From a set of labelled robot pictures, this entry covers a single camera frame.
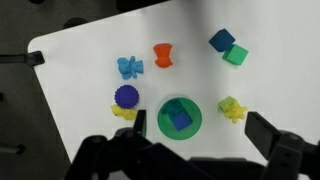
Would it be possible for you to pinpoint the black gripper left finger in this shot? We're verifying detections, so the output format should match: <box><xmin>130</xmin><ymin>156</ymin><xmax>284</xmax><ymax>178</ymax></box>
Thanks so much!
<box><xmin>64</xmin><ymin>109</ymin><xmax>214</xmax><ymax>180</ymax></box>

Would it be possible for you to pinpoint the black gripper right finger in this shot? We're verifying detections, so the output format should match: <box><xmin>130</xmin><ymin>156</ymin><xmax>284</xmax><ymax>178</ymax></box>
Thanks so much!
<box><xmin>244</xmin><ymin>111</ymin><xmax>320</xmax><ymax>180</ymax></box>

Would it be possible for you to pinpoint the yellow animal toy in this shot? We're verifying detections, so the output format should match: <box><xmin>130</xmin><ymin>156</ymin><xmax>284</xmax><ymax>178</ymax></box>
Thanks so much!
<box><xmin>223</xmin><ymin>99</ymin><xmax>249</xmax><ymax>125</ymax></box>

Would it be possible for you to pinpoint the yellow flat toy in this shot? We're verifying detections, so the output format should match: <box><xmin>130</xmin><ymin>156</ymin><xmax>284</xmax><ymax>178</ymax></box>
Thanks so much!
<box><xmin>110</xmin><ymin>104</ymin><xmax>138</xmax><ymax>122</ymax></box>

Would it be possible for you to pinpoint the green bowl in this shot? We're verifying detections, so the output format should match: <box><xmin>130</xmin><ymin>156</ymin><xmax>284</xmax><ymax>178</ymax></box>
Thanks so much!
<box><xmin>157</xmin><ymin>96</ymin><xmax>203</xmax><ymax>141</ymax></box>

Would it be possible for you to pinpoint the teal toy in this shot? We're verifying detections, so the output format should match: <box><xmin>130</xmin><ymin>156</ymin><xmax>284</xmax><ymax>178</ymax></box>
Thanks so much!
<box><xmin>161</xmin><ymin>99</ymin><xmax>185</xmax><ymax>117</ymax></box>

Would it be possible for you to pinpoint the blue cube block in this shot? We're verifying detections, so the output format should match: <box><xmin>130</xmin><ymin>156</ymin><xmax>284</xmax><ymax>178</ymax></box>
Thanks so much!
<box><xmin>171</xmin><ymin>110</ymin><xmax>193</xmax><ymax>132</ymax></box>

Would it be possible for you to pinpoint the lime green block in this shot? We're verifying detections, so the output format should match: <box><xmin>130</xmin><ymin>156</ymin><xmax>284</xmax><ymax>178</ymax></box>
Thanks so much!
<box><xmin>217</xmin><ymin>96</ymin><xmax>237</xmax><ymax>114</ymax></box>

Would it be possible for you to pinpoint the light blue elephant toy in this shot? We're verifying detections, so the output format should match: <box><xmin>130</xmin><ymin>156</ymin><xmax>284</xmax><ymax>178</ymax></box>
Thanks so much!
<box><xmin>116</xmin><ymin>55</ymin><xmax>145</xmax><ymax>80</ymax></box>

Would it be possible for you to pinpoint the orange toy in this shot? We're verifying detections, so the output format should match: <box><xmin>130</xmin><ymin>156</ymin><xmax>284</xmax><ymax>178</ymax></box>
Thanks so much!
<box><xmin>152</xmin><ymin>42</ymin><xmax>174</xmax><ymax>69</ymax></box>

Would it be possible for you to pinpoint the dark blue block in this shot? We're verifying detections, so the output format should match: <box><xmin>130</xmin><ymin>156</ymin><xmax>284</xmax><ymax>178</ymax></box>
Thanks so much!
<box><xmin>208</xmin><ymin>28</ymin><xmax>236</xmax><ymax>53</ymax></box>

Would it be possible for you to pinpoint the purple spiky ball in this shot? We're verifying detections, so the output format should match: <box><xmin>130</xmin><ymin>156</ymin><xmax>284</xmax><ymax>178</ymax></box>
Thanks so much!
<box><xmin>113</xmin><ymin>84</ymin><xmax>140</xmax><ymax>110</ymax></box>

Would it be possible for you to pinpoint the black stand leg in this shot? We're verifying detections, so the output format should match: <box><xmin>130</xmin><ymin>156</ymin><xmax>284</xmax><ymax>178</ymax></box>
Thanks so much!
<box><xmin>0</xmin><ymin>50</ymin><xmax>45</xmax><ymax>69</ymax></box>

